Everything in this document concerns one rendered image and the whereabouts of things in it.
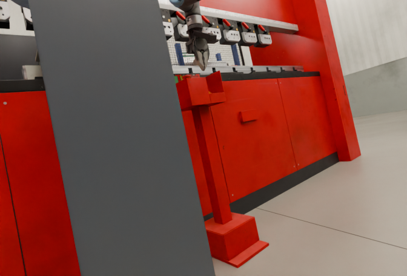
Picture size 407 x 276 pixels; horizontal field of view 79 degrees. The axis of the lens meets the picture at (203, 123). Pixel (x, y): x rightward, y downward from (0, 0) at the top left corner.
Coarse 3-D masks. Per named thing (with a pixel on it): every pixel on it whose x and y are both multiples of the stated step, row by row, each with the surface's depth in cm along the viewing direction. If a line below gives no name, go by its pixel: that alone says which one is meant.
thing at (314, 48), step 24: (312, 0) 232; (312, 24) 235; (264, 48) 280; (288, 48) 257; (312, 48) 238; (336, 48) 243; (336, 72) 235; (336, 96) 227; (336, 120) 230; (336, 144) 233
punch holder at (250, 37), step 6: (240, 24) 193; (252, 24) 201; (240, 30) 194; (246, 30) 195; (252, 30) 200; (240, 36) 196; (246, 36) 194; (252, 36) 199; (240, 42) 196; (246, 42) 195; (252, 42) 199
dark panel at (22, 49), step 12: (0, 36) 144; (12, 36) 147; (24, 36) 151; (0, 48) 143; (12, 48) 146; (24, 48) 150; (36, 48) 154; (0, 60) 142; (12, 60) 146; (24, 60) 149; (0, 72) 141; (12, 72) 145
